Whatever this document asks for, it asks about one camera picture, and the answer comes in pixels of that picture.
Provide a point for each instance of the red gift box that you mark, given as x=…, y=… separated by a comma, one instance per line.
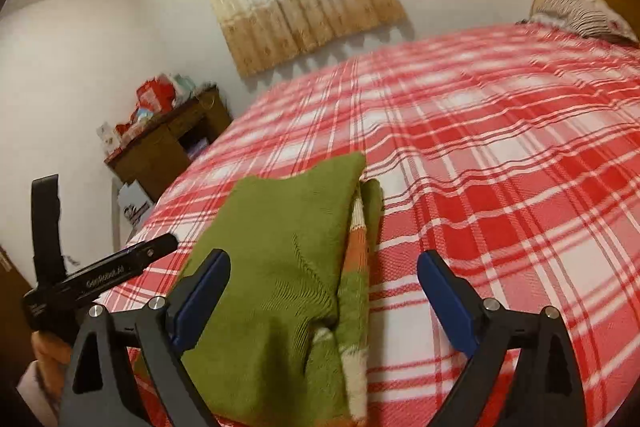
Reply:
x=157, y=94

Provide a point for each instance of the person's left hand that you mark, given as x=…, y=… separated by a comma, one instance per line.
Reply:
x=53, y=356

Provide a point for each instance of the white printed carton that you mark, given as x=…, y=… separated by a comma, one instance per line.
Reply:
x=136, y=206

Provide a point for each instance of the black phone on mount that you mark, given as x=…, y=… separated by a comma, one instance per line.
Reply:
x=45, y=213

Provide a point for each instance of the red plaid bed sheet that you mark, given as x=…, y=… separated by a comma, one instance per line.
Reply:
x=513, y=151

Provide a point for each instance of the grey striped pillow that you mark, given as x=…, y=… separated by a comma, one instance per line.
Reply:
x=592, y=19

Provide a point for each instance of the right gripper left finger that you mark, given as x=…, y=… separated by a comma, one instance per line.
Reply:
x=100, y=385

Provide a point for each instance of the green orange striped knit sweater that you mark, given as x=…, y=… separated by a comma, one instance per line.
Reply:
x=287, y=344

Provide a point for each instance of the stacked boxes under desk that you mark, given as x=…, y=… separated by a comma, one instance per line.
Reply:
x=194, y=150

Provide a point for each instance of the white greeting card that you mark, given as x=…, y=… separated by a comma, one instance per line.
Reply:
x=110, y=139

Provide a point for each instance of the brown wooden door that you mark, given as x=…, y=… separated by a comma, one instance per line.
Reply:
x=15, y=333

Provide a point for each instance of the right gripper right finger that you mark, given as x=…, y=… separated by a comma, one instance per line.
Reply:
x=546, y=389

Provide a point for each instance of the dark wooden desk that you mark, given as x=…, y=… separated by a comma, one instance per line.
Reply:
x=163, y=150

